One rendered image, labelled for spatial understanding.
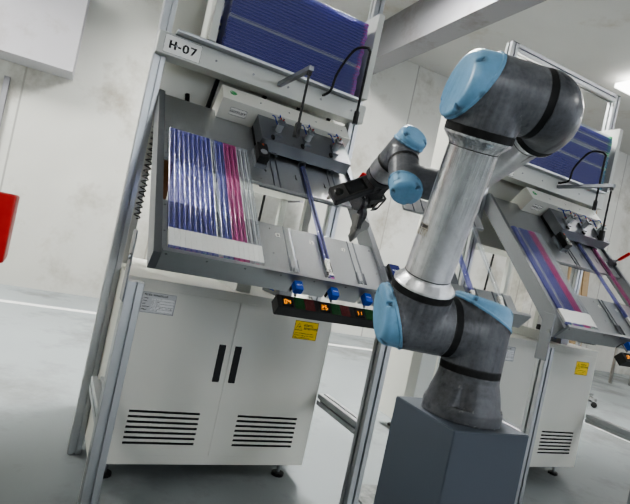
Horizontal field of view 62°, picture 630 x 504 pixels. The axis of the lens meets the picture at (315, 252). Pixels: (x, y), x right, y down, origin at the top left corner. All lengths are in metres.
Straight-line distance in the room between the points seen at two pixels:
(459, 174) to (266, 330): 1.02
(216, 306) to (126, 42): 3.70
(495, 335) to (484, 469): 0.24
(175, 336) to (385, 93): 4.59
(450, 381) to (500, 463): 0.17
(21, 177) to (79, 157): 0.47
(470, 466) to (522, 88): 0.64
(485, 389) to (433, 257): 0.27
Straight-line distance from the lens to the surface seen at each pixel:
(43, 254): 4.91
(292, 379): 1.82
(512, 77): 0.88
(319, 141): 1.88
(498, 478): 1.08
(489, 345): 1.02
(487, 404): 1.03
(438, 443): 1.00
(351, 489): 1.70
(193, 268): 1.32
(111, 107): 4.96
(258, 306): 1.70
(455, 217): 0.91
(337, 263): 1.53
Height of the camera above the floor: 0.80
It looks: level
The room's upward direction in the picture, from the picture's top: 12 degrees clockwise
